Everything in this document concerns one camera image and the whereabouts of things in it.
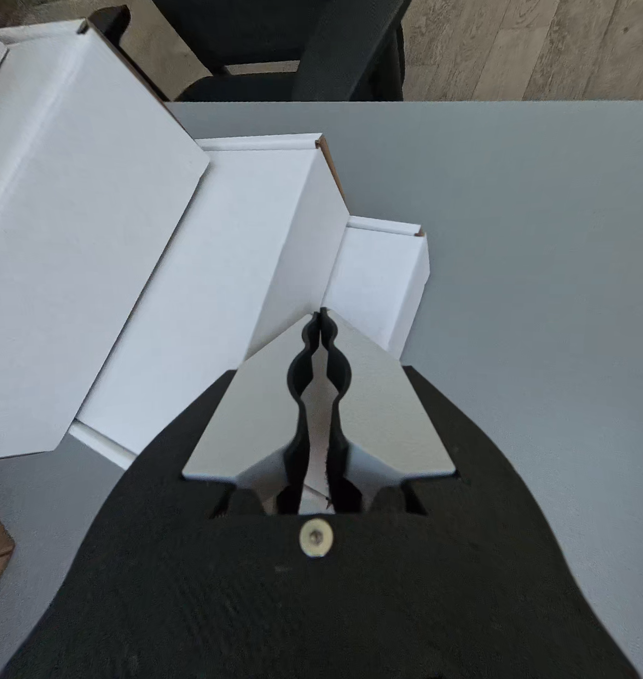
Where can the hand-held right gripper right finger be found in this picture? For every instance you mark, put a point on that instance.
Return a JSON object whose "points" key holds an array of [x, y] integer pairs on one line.
{"points": [[390, 424]]}

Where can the pile of white boxes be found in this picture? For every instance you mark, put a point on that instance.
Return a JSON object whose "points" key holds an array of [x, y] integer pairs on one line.
{"points": [[88, 212]]}

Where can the black office chair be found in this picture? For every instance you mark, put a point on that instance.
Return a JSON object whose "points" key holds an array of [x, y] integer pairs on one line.
{"points": [[300, 42]]}

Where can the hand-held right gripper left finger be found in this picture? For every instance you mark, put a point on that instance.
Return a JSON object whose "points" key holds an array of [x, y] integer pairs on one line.
{"points": [[247, 424]]}

